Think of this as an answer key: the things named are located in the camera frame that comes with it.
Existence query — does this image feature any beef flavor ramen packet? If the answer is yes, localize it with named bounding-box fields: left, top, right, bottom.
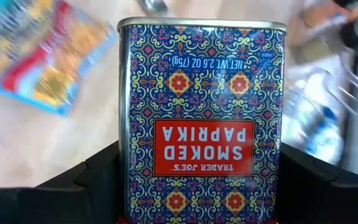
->
left=0, top=0, right=117, bottom=116

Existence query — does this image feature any smoked paprika tin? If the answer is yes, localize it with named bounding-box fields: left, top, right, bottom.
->
left=117, top=17, right=288, bottom=224

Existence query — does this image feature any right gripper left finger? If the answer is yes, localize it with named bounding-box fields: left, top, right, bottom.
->
left=0, top=140, right=121, bottom=224

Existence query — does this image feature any light-blue-handled metal spoon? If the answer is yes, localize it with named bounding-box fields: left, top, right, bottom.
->
left=138, top=0, right=169, bottom=17

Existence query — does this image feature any blue ramen packet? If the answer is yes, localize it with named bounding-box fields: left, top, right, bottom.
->
left=283, top=58, right=349, bottom=166

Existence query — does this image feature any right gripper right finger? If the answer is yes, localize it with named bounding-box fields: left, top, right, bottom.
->
left=277, top=142, right=358, bottom=224

